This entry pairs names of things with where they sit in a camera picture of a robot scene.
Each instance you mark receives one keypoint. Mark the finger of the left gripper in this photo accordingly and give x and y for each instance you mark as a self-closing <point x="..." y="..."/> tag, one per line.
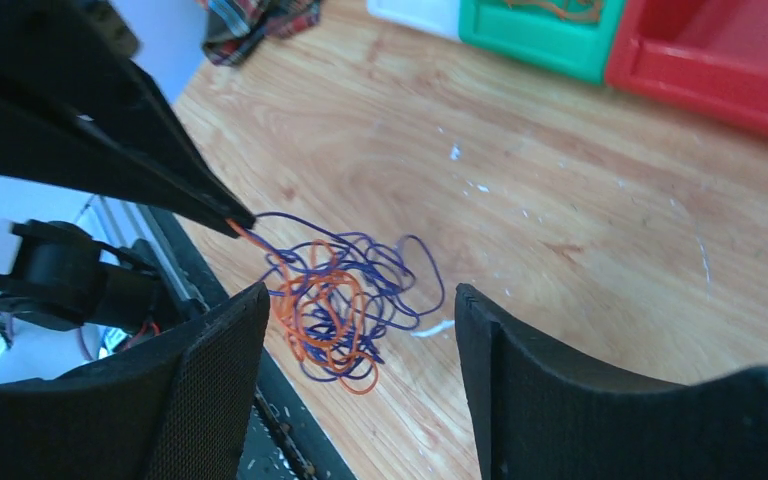
<point x="77" y="112"/>

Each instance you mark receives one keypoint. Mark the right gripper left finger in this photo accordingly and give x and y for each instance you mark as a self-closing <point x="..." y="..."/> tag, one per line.
<point x="176" y="406"/>

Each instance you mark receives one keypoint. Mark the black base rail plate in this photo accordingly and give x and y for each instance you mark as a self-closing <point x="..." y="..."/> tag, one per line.
<point x="284" y="440"/>

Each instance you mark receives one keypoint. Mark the red plastic bin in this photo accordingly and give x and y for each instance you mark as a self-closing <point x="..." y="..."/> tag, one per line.
<point x="709" y="57"/>

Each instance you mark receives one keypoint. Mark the white plastic bin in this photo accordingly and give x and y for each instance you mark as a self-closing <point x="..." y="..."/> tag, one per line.
<point x="435" y="17"/>

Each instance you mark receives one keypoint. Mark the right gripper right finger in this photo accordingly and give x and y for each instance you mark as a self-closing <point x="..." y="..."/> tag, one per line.
<point x="541" y="409"/>

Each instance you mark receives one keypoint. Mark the plaid flannel shirt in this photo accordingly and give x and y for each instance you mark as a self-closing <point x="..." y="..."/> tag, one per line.
<point x="235" y="28"/>

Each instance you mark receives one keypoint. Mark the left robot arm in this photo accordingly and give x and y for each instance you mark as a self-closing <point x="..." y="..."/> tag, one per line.
<point x="51" y="279"/>

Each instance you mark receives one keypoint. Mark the green plastic bin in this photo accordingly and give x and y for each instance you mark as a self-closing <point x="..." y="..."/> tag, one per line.
<point x="569" y="37"/>

